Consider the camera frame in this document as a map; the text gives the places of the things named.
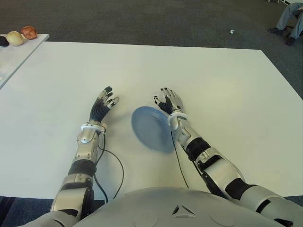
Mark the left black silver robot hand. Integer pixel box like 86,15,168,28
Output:
89,86,120,123

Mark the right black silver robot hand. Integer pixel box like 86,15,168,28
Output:
153,87,186,116

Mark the light blue round plate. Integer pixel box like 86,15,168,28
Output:
131,106,175,154

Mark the white side table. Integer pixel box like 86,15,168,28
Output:
0,34,50,89

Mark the reddish brown round fruit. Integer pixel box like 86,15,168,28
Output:
20,26,38,40

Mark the grey robot torso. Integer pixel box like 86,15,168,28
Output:
23,186,294,227

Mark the beige round fruit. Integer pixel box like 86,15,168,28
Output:
6,31,24,46

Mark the seated person in jeans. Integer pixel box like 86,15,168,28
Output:
268,2,303,46

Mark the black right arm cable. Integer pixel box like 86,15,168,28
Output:
171,131,190,190

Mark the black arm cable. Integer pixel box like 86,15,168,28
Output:
171,131,190,190
93,132,125,204

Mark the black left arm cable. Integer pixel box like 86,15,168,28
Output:
93,132,125,204

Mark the white frame on floor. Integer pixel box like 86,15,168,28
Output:
265,0,291,6

